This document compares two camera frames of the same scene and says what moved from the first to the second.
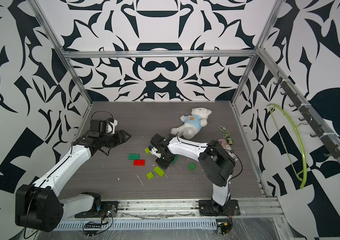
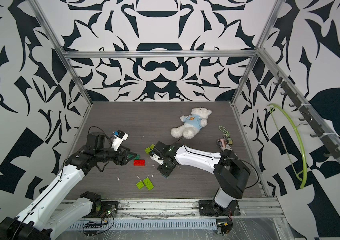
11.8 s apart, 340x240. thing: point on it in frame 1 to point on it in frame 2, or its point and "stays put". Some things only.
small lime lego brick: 150,175 to 140,185
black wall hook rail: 334,149 stays put
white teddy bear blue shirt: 192,123 stays put
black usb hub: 92,227 stays put
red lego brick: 139,162 stays put
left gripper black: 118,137 to 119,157
